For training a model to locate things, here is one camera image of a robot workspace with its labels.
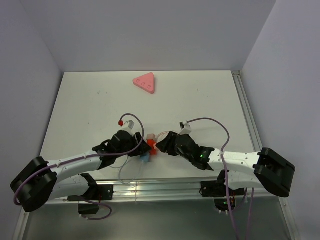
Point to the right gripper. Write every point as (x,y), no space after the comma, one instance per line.
(166,145)

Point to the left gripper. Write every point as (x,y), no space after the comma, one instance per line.
(143,149)

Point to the orange pink charger plug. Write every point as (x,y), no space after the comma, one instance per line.
(153,151)

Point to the red cube socket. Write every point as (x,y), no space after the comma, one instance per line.
(151,142)

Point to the light blue charger plug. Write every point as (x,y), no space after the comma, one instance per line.
(145,158)

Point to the brown pink charger plug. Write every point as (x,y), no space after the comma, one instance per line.
(151,136)

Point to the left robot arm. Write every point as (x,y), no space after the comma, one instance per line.
(59,169)

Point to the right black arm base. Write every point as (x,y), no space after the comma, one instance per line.
(215,189)

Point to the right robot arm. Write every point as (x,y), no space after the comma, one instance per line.
(264,169)

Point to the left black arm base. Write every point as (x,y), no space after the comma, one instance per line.
(92,202)

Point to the pink triangular power strip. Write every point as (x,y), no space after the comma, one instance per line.
(145,82)

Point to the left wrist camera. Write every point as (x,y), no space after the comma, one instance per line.
(126,125)

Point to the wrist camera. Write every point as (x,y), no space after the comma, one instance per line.
(185,128)
(126,125)

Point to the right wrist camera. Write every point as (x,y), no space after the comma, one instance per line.
(185,128)

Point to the aluminium front rail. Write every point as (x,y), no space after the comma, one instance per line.
(162,190)

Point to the aluminium rail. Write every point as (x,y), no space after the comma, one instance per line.
(291,226)
(162,190)

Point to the aluminium right rail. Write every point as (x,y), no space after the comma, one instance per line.
(291,226)

